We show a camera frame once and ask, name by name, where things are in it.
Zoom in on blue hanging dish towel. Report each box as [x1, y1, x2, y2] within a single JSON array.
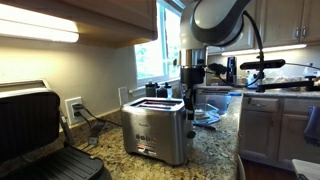
[[303, 105, 320, 147]]

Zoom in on small silver pot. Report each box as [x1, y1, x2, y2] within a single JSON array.
[[244, 73, 260, 90]]

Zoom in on black power plug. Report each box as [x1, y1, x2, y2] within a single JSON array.
[[71, 103, 86, 118]]

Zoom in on dark pepper grinder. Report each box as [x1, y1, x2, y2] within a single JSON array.
[[144, 81, 159, 98]]

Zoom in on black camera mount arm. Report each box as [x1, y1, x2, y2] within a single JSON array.
[[254, 69, 320, 93]]

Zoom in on stainless steel two-slot toaster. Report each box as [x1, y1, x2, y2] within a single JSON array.
[[120, 96, 195, 167]]

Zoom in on black soda maker appliance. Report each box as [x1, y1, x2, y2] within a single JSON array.
[[226, 56, 238, 86]]

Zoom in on kitchen window white frame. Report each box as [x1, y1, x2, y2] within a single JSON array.
[[133, 0, 186, 88]]

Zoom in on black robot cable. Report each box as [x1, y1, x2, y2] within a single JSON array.
[[204, 10, 266, 89]]

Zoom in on black panini press grill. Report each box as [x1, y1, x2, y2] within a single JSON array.
[[0, 79, 113, 180]]

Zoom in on white wall power outlet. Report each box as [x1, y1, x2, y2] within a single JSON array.
[[64, 96, 84, 126]]

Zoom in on beige base cabinet with drawers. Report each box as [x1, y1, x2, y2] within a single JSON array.
[[238, 95, 320, 171]]

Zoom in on white wall switch plate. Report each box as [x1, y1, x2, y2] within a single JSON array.
[[117, 86, 130, 106]]

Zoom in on beige wall cabinets with handles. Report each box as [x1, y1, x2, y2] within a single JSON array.
[[206, 0, 320, 57]]

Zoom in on under-cabinet light strip large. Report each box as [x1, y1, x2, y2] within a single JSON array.
[[0, 3, 80, 44]]

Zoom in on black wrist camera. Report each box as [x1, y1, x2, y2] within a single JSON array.
[[207, 62, 230, 76]]

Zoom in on dark salt grinder white top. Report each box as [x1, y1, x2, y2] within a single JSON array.
[[156, 82, 173, 99]]

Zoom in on black bar stereo camera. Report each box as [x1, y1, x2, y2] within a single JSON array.
[[239, 58, 287, 71]]

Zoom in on black appliance power cord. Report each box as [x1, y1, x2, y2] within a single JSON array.
[[78, 107, 123, 147]]

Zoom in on wooden wall cabinet overhead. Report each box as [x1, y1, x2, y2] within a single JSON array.
[[0, 0, 158, 49]]

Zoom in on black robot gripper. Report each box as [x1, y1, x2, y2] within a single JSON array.
[[179, 49, 208, 122]]

